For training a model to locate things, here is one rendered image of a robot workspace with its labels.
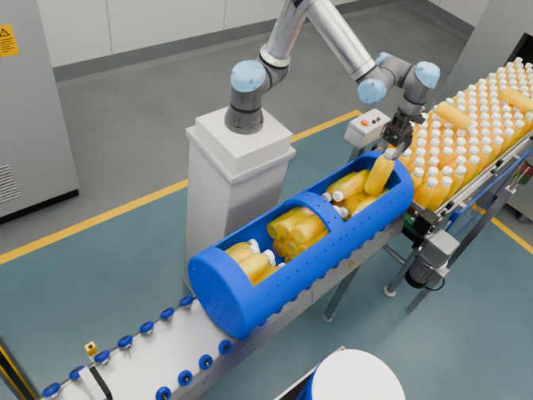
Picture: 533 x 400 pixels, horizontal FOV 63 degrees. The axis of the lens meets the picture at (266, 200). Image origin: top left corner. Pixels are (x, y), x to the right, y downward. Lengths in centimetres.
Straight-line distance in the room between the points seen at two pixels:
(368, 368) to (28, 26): 198
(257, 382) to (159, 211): 126
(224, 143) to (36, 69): 117
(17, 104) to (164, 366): 158
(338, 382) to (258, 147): 82
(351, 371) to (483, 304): 190
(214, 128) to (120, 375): 88
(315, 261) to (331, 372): 33
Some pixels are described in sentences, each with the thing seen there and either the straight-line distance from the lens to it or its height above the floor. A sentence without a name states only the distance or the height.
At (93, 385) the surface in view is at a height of 108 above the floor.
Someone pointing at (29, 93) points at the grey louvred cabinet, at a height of 86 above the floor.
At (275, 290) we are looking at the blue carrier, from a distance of 131.
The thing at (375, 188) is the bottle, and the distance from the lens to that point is 170.
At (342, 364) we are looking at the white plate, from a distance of 141.
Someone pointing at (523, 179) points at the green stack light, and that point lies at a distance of 209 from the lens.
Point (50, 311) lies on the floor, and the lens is 267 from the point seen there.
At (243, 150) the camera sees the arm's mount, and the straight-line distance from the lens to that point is 158.
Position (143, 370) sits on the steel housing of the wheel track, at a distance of 145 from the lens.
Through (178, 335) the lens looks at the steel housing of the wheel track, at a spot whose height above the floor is 93.
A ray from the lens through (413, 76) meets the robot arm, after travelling 142.
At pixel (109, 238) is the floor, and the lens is 287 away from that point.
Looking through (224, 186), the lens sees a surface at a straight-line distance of 170.
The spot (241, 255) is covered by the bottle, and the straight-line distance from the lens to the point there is 139.
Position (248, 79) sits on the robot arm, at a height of 146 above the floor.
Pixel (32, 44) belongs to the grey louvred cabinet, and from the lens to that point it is 240.
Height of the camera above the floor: 229
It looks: 47 degrees down
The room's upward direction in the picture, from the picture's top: 14 degrees clockwise
